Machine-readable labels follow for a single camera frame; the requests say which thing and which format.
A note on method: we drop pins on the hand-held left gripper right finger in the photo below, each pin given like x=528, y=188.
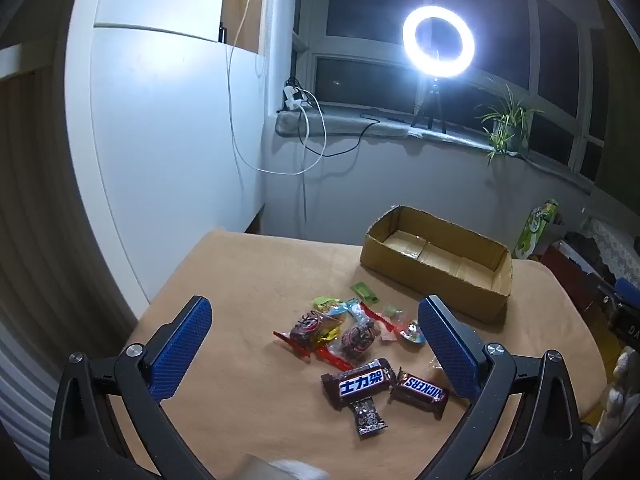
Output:
x=447, y=350

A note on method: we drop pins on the white lace cloth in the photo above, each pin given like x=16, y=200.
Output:
x=612, y=245

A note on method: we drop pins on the green flat packet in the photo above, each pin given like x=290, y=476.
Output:
x=362, y=290

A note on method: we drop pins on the window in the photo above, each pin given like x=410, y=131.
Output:
x=370, y=0

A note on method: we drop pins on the small dark candy packet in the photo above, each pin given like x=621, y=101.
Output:
x=367, y=417

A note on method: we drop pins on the black tripod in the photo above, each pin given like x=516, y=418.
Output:
x=432, y=95

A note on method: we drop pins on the white ribbed radiator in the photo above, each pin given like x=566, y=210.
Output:
x=25, y=400

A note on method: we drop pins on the brown chocolate bar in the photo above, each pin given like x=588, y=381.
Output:
x=360, y=382
x=422, y=390

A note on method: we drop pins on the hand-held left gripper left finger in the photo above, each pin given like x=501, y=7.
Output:
x=185, y=345

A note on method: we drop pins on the red colourful candy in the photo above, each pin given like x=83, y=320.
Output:
x=412, y=332

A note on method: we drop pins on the clear green candy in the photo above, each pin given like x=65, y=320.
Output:
x=392, y=311

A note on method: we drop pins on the potted plant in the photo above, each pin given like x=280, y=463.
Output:
x=502, y=125

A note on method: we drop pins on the red-ended dark snack packet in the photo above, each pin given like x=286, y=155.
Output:
x=357, y=337
x=310, y=327

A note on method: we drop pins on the blue candy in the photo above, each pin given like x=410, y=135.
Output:
x=354, y=308

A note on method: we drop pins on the green printed bag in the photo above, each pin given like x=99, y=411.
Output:
x=535, y=230

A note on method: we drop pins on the cardboard box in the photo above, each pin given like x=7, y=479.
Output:
x=425, y=285

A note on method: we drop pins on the clear bread packet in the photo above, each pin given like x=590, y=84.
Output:
x=280, y=467

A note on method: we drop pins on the yellow-green candy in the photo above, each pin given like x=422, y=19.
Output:
x=327, y=304

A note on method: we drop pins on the white fluffy cloth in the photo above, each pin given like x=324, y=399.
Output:
x=620, y=395

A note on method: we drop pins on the white power strip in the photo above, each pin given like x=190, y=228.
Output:
x=290, y=96

